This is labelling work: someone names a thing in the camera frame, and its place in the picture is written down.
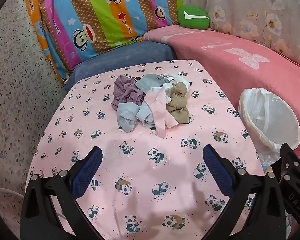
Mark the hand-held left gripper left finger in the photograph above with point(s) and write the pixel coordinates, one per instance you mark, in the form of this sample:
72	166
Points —
90	170

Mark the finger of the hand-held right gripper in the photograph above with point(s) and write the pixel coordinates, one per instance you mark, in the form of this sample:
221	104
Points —
291	158

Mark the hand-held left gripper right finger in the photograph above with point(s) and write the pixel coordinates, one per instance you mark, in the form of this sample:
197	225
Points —
216	170

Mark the bin with white plastic bag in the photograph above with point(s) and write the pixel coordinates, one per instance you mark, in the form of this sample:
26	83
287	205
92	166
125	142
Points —
270	115

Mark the light blue cloth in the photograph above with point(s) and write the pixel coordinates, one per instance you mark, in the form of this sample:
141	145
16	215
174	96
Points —
126	115

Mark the tan cloth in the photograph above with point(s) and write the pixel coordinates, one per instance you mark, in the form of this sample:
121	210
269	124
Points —
177	105

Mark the pink cloth strip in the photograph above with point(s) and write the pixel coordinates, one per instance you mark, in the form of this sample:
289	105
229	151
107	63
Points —
160	115

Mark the purple cloth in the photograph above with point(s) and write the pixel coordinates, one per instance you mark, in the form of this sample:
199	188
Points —
126	91

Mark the white cloth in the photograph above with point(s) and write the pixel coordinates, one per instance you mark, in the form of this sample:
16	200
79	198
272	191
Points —
181	80

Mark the grey sock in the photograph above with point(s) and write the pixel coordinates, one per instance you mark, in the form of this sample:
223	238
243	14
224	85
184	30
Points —
152	81

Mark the pink panda print tablecloth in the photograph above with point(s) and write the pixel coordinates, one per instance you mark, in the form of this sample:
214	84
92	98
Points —
140	167

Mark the pink blanket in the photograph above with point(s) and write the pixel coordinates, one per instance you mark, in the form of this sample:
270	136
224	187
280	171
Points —
215	62

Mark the blue sofa cushion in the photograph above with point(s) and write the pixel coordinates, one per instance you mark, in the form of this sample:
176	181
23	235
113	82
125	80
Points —
130	55

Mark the colourful striped monkey print quilt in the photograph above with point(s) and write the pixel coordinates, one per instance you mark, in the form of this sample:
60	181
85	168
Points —
102	17

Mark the green cushion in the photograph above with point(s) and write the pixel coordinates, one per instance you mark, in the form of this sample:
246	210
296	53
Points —
192	17

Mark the grey floral blanket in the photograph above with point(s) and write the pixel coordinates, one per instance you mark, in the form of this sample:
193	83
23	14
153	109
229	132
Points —
252	5

